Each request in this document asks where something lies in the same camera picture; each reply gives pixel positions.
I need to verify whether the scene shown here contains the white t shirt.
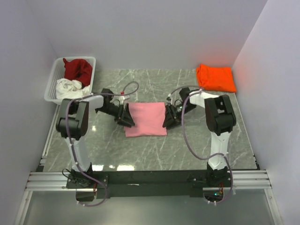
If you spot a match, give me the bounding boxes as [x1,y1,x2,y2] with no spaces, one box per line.
[56,78,90,99]

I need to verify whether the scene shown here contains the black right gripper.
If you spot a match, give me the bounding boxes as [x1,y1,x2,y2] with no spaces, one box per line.
[163,103,197,130]

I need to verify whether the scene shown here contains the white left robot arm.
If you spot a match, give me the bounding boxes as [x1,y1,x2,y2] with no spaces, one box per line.
[56,89,135,188]

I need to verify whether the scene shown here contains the white plastic laundry basket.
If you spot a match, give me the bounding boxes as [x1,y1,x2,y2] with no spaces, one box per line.
[44,56,96,105]

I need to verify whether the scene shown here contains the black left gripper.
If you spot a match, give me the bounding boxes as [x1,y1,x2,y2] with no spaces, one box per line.
[97,103,135,128]

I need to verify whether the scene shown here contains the dark red t shirt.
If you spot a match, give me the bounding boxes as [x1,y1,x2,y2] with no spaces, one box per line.
[63,58,93,87]

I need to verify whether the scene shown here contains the pink t shirt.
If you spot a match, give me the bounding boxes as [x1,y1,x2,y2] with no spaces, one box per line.
[124,102,167,137]

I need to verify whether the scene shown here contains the folded orange t shirt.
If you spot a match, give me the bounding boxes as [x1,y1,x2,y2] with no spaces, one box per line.
[196,64,237,93]

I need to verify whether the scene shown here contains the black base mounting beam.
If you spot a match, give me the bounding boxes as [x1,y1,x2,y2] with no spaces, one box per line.
[66,170,232,202]

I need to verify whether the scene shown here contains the aluminium rail frame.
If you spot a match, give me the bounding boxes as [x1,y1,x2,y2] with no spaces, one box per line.
[16,103,283,225]

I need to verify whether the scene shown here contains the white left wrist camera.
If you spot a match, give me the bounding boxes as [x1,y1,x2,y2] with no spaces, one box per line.
[118,95,130,105]

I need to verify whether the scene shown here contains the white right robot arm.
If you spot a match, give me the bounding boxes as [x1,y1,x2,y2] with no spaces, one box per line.
[163,86,236,187]

